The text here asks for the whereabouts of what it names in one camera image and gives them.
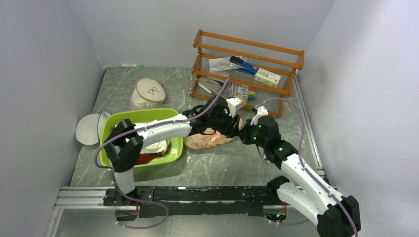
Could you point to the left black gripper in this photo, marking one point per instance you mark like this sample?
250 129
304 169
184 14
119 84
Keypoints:
231 131

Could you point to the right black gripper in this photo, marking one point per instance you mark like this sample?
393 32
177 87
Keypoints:
248 127

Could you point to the floral mesh laundry bag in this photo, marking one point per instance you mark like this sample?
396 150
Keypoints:
206 140

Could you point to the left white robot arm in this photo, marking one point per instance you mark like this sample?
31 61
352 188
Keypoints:
124 144

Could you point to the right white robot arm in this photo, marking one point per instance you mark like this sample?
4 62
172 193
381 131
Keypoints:
333 214

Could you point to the grey black stapler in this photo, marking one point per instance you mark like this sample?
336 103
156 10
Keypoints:
210 84

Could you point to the coloured marker pack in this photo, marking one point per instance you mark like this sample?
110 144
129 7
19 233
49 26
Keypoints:
242 91

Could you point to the white plastic packet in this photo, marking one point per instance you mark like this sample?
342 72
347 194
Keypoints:
222 64

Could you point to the white staples box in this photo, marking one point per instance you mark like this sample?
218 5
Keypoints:
266 77

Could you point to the blue stapler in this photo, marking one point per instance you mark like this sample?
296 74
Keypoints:
245 67

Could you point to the orange wooden shelf rack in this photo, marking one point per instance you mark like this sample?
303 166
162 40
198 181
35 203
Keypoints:
279 60

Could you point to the white garment in basin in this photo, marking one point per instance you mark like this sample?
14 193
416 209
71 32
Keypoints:
157 147

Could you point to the dark red garment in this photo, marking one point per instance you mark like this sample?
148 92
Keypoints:
147 157

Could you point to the white green marker pen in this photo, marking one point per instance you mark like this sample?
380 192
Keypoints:
131 65

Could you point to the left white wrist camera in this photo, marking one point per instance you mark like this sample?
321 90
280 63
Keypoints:
234 104

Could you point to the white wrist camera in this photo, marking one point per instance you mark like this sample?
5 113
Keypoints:
234 104
260 112

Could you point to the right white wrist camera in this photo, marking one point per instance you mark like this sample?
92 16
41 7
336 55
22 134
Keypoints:
260 112

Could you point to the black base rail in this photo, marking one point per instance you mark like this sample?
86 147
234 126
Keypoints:
153 201

